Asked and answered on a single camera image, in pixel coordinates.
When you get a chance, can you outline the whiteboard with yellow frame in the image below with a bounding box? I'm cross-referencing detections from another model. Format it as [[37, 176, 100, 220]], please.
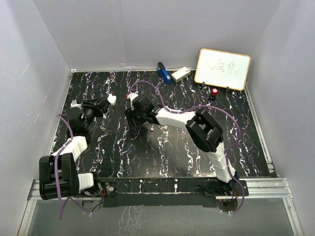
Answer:
[[194, 48, 251, 91]]

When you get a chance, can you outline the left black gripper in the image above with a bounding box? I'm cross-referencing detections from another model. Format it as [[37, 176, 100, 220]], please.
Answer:
[[81, 95, 111, 129]]

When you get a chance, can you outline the red emergency stop button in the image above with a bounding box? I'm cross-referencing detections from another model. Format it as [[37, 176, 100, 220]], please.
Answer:
[[209, 88, 218, 101]]

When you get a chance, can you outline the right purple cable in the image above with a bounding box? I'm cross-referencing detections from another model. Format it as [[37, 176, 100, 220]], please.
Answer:
[[130, 80, 246, 214]]

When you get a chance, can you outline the small cream cardboard box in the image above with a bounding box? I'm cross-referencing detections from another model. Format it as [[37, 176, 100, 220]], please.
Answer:
[[171, 67, 190, 83]]

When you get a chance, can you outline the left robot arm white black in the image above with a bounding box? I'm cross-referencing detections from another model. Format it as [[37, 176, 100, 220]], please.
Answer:
[[39, 94, 116, 200]]

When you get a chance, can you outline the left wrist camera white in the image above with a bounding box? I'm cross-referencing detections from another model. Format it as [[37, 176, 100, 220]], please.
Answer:
[[70, 100, 82, 110]]

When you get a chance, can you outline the blue stapler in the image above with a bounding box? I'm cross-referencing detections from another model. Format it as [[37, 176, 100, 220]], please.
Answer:
[[157, 62, 172, 84]]

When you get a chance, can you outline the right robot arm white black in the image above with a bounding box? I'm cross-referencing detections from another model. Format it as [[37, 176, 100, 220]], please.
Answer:
[[125, 92, 245, 197]]

